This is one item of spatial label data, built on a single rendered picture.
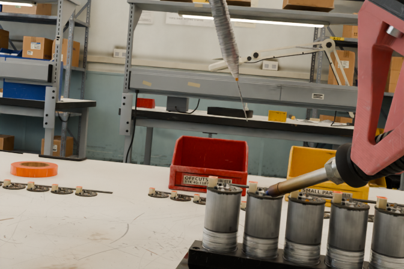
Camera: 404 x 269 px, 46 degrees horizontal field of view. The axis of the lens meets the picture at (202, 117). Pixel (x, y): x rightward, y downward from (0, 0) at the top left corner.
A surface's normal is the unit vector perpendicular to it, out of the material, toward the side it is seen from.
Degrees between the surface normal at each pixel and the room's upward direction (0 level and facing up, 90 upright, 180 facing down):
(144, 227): 0
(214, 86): 90
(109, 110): 90
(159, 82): 90
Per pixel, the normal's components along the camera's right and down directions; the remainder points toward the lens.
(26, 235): 0.08, -1.00
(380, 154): -0.87, 0.09
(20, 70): -0.09, 0.04
